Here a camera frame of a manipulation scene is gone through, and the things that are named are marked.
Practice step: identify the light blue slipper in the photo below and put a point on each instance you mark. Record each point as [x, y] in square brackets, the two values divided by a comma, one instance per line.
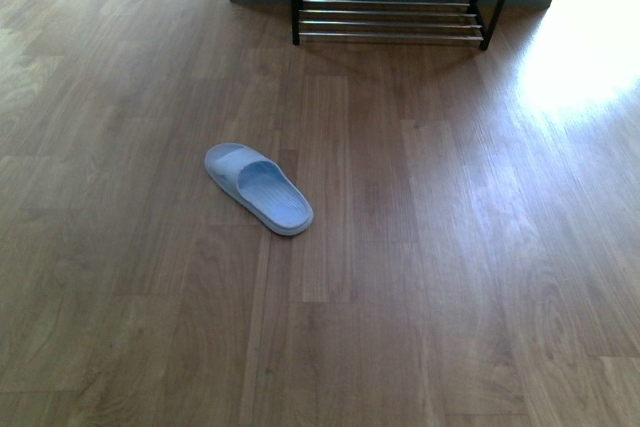
[260, 186]

